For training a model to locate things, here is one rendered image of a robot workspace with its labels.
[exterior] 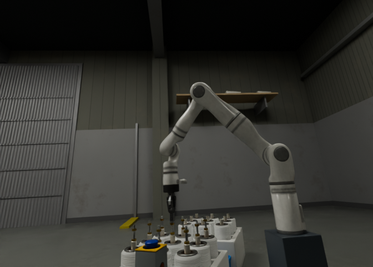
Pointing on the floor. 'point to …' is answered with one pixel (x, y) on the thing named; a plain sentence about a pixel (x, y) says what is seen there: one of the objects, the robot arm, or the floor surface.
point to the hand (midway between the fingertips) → (172, 217)
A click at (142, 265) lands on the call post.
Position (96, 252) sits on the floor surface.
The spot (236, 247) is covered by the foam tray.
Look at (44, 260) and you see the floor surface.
